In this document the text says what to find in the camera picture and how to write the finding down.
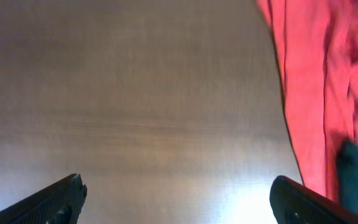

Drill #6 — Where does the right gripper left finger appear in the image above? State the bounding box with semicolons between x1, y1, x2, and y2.
0;174;87;224

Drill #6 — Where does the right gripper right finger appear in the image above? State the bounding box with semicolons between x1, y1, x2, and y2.
269;175;358;224

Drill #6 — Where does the red orange garment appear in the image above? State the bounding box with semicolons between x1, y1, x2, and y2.
258;0;358;201

